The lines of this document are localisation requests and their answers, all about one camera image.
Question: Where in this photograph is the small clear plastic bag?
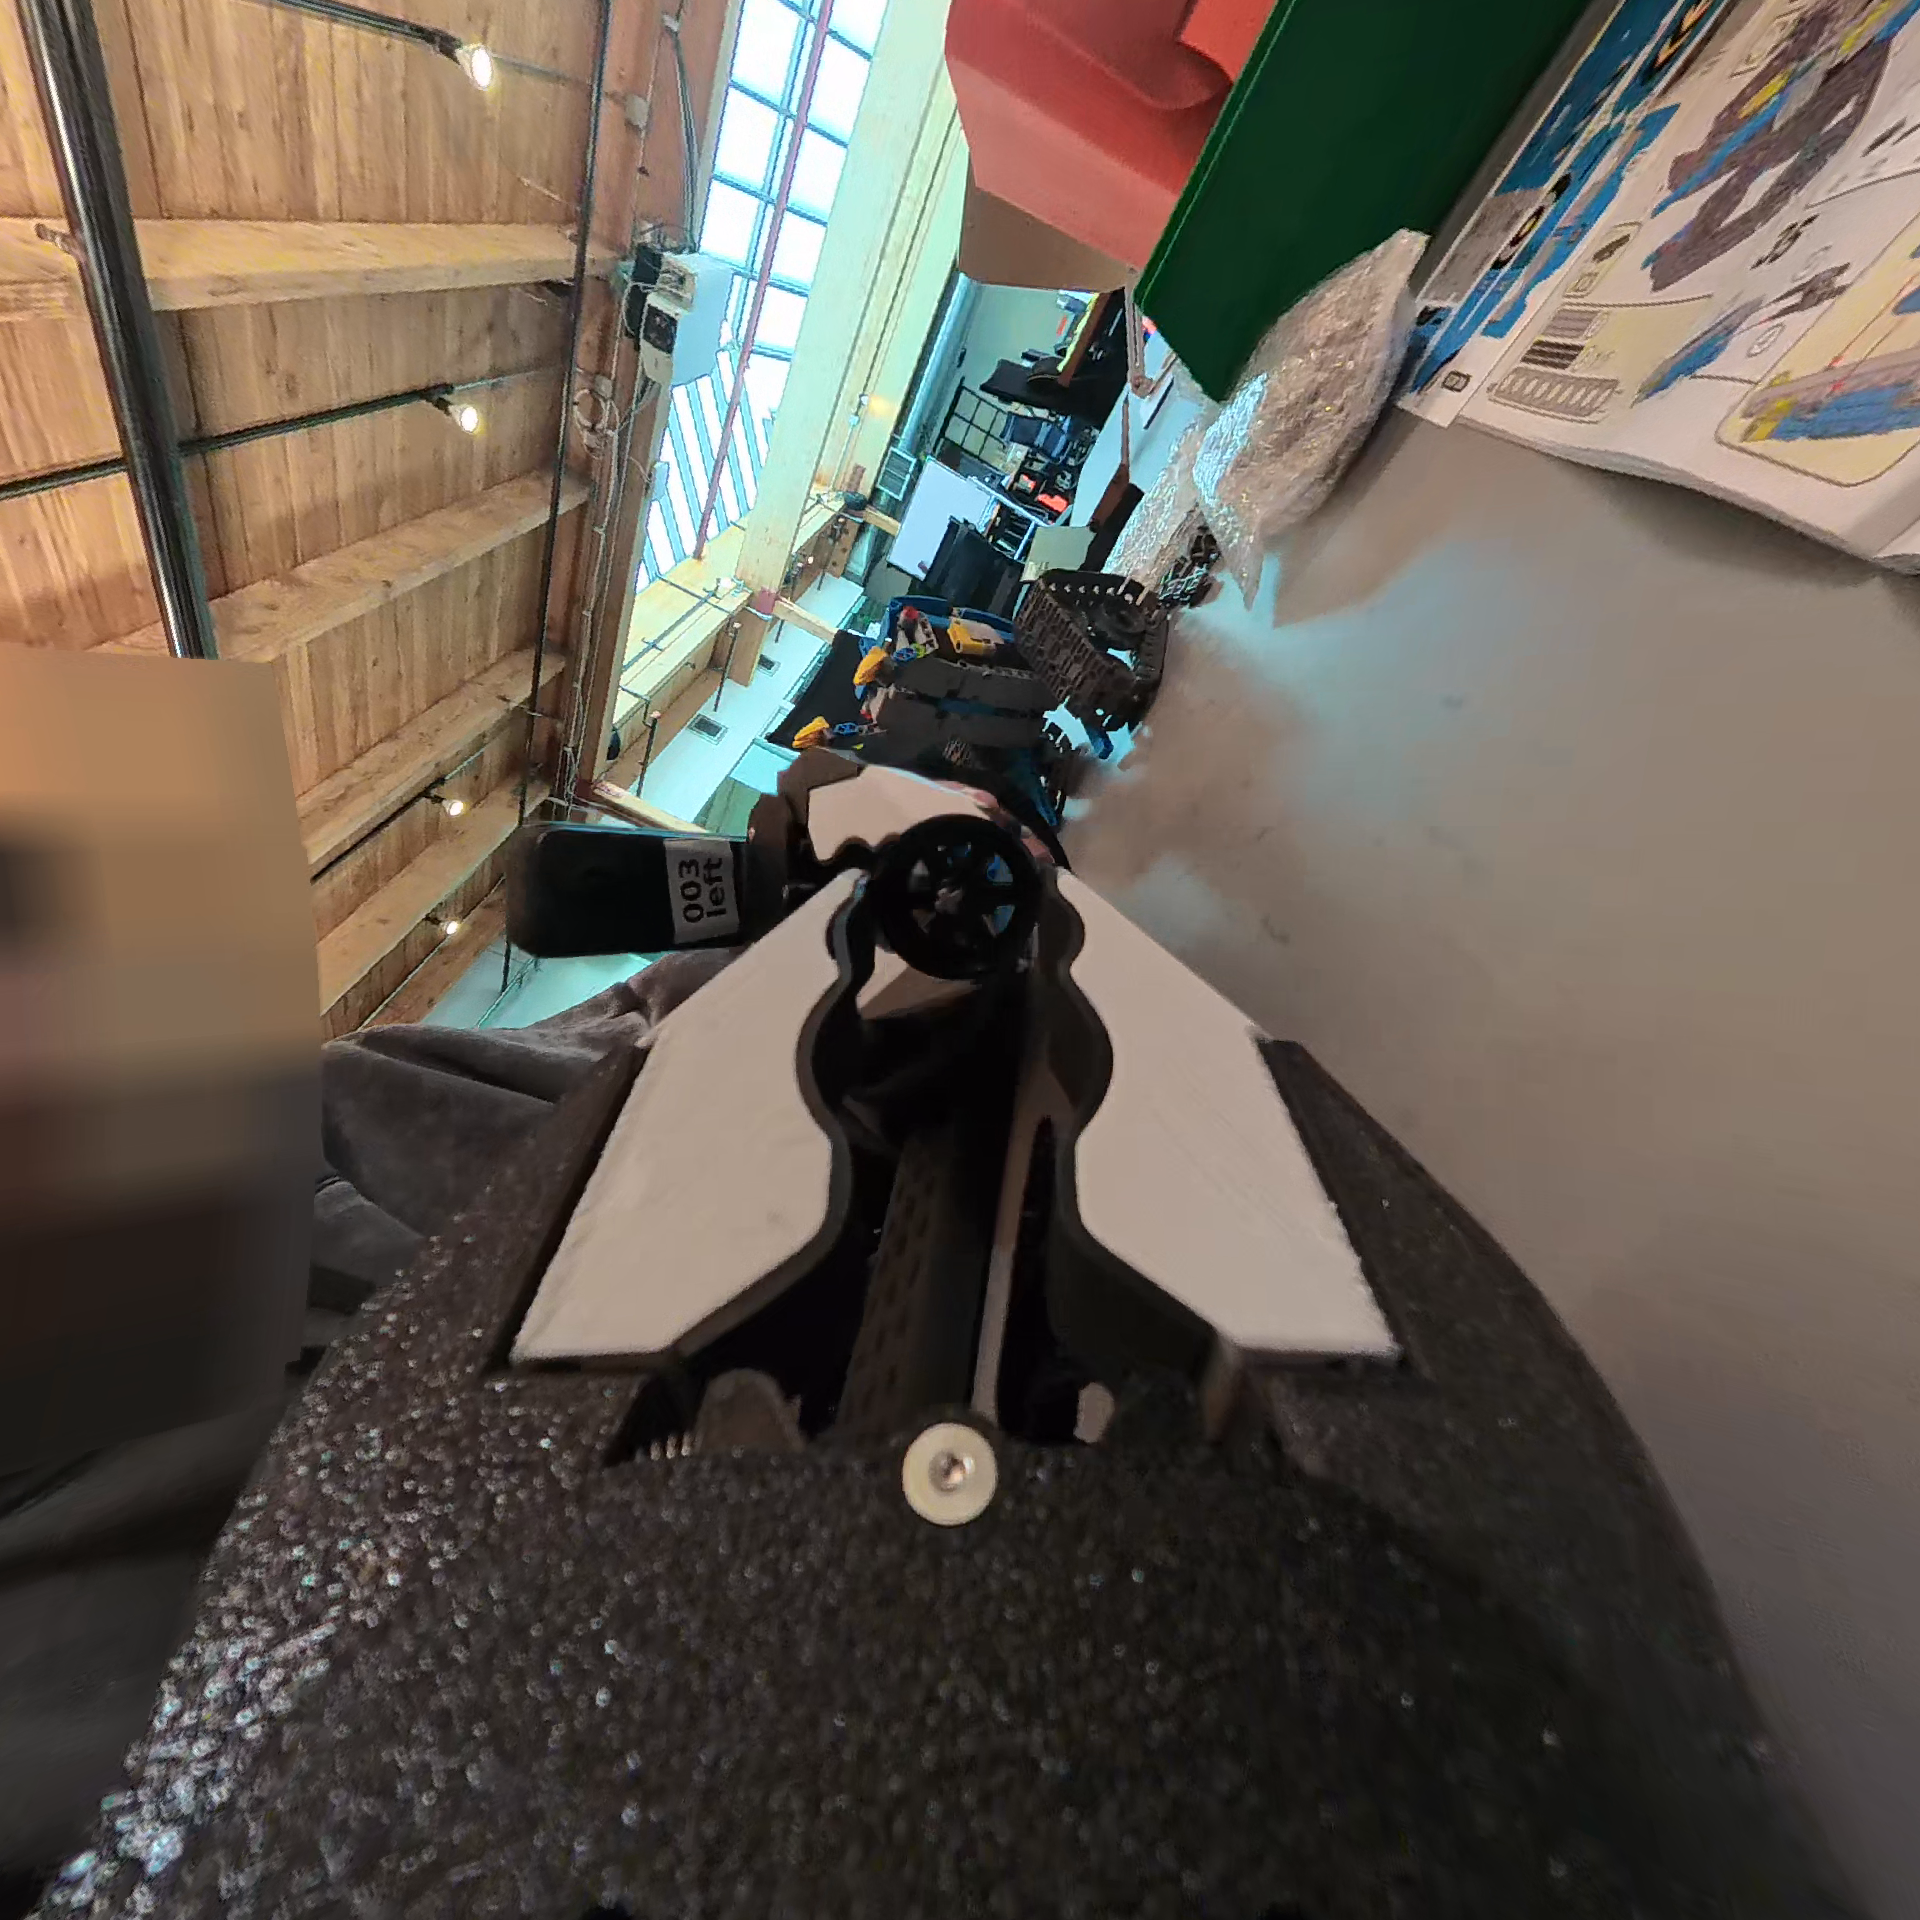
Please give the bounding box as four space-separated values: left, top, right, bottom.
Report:
1112 416 1248 603

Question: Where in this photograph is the black perforated mat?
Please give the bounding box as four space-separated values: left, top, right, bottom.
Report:
831 1111 1040 1434

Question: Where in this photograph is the person's grey sweatshirt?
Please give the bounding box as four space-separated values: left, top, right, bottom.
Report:
305 952 707 1353

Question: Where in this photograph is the blue sticker sheet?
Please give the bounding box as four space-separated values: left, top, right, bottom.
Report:
1401 0 1690 433

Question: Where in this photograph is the black toy wheel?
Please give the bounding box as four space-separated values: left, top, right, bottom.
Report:
875 817 1048 984

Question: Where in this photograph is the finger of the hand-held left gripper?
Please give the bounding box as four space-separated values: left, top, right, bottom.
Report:
801 765 1052 871

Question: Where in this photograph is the toy tracked robot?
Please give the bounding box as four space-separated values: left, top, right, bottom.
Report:
794 571 1175 834

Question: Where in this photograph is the large clear plastic bag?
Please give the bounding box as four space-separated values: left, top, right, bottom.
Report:
1199 229 1429 603

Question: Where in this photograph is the instruction booklet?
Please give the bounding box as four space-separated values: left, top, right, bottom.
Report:
1461 0 1920 577

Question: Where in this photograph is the grey desk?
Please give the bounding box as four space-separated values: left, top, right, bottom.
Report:
1049 405 1920 1920

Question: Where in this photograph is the green plastic bin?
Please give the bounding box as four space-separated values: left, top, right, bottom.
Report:
1131 0 1595 402

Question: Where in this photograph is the orange plastic bin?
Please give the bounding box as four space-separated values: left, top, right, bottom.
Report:
943 0 1278 272

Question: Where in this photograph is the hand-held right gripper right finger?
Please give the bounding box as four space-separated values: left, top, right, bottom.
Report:
1041 871 1407 1371

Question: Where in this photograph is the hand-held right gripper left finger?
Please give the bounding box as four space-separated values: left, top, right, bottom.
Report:
510 874 875 1371

